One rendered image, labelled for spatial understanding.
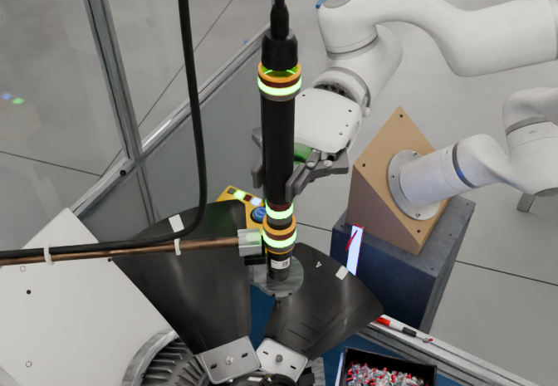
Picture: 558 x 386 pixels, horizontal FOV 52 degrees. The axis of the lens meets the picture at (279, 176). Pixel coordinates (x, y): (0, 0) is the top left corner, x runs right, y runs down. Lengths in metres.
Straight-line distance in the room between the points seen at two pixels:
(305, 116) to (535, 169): 0.65
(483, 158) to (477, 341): 1.34
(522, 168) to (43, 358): 0.97
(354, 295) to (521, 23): 0.62
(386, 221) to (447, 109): 2.10
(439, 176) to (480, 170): 0.11
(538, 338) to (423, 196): 1.31
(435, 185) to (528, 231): 1.60
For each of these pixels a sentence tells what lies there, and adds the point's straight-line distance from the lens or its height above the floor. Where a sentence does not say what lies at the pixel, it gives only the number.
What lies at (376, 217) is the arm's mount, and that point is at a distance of 1.52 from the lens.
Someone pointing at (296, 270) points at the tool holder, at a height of 1.46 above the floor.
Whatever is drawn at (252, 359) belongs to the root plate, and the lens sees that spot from 1.00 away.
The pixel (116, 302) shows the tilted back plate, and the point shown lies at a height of 1.22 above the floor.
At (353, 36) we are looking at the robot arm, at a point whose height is 1.73.
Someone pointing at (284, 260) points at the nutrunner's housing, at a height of 1.51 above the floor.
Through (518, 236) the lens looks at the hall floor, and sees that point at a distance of 2.97.
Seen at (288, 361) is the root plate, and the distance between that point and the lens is 1.08.
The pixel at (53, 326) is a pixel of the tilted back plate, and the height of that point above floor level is 1.26.
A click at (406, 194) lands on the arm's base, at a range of 1.50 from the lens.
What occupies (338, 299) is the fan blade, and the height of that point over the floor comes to 1.17.
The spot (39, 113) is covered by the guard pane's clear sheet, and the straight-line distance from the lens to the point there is 1.40.
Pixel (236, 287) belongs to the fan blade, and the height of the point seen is 1.35.
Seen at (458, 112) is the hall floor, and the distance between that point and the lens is 3.54.
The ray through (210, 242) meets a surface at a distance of 0.77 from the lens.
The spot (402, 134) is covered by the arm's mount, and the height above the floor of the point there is 1.12.
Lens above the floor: 2.15
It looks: 46 degrees down
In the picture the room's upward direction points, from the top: straight up
